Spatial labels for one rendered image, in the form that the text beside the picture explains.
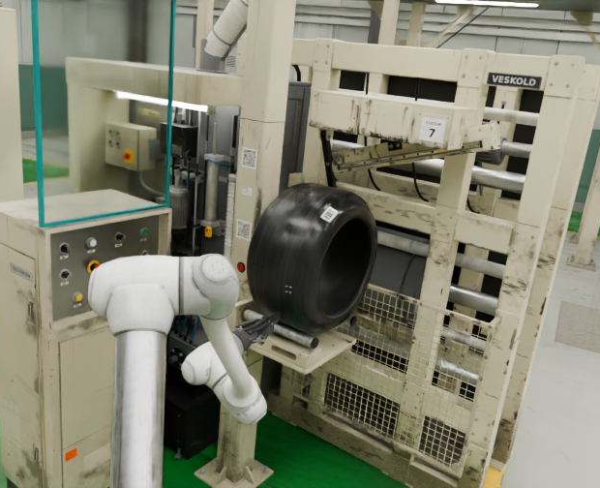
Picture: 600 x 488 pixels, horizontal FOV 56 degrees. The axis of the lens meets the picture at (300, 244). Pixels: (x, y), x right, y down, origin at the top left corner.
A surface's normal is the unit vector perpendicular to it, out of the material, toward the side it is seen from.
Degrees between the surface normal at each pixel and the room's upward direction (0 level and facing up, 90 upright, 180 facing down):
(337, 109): 90
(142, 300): 55
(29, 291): 90
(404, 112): 90
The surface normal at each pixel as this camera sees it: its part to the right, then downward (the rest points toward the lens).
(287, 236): -0.47, -0.30
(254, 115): -0.59, 0.18
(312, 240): 0.22, -0.10
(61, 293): 0.80, 0.25
